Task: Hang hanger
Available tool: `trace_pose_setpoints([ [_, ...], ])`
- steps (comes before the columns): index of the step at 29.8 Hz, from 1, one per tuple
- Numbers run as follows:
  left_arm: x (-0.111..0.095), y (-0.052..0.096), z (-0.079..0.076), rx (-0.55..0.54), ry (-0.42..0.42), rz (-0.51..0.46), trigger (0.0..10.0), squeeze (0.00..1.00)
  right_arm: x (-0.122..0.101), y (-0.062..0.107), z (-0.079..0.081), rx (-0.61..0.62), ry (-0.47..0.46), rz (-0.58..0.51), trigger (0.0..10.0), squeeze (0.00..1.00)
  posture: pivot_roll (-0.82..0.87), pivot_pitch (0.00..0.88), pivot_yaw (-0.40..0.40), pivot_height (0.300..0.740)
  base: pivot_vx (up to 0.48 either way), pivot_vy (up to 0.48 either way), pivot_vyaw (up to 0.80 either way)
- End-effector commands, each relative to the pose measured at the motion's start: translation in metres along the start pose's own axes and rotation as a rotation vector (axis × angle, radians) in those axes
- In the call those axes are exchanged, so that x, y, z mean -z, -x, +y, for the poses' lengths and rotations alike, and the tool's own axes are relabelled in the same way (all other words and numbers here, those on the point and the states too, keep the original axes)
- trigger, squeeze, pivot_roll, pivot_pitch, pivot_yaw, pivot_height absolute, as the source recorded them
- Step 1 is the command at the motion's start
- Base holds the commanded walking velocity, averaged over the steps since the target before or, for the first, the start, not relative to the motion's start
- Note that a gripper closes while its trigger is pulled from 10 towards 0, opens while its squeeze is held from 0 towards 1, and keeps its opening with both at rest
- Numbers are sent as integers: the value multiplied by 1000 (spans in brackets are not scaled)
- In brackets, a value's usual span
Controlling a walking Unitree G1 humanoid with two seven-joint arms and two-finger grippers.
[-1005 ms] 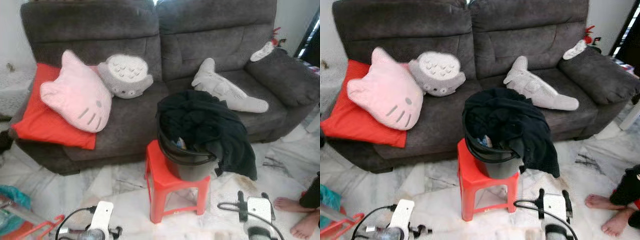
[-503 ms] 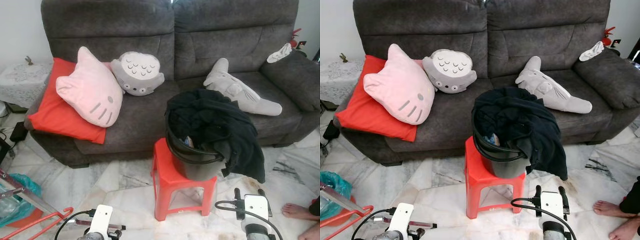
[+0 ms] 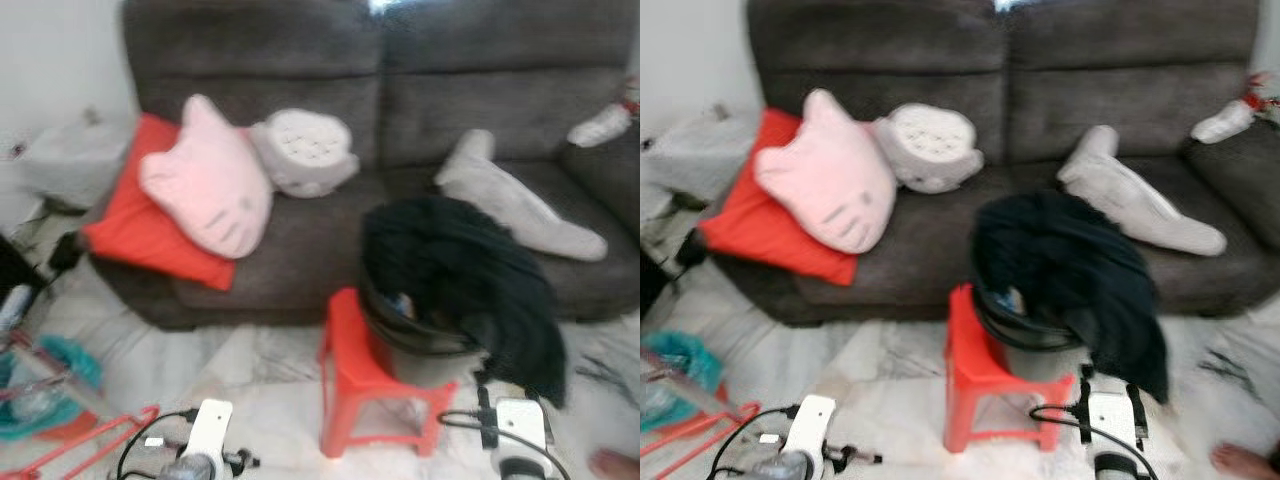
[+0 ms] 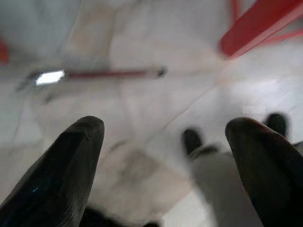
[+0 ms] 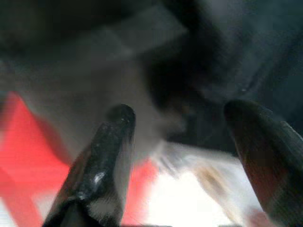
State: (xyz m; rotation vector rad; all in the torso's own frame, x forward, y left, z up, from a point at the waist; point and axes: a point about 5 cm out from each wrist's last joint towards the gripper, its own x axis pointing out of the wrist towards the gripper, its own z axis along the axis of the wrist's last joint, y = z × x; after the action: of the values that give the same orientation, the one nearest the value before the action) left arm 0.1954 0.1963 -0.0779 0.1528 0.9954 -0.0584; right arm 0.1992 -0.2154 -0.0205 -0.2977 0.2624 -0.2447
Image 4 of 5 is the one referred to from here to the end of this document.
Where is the grey robot leg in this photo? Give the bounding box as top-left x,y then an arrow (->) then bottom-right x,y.
181,128 -> 260,227
264,113 -> 291,140

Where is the grey left robot leg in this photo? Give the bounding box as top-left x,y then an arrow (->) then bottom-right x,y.
181,128 -> 260,227

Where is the grey right robot leg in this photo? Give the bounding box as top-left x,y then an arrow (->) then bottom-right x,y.
264,113 -> 291,140

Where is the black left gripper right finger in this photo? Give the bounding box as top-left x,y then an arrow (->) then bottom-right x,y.
224,117 -> 303,227

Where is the silver metal clothes rack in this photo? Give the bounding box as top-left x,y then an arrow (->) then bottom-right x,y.
15,65 -> 168,93

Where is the red plastic stool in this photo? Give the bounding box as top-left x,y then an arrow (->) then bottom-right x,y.
218,0 -> 303,59

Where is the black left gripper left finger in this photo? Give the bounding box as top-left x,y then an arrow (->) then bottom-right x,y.
0,115 -> 105,227

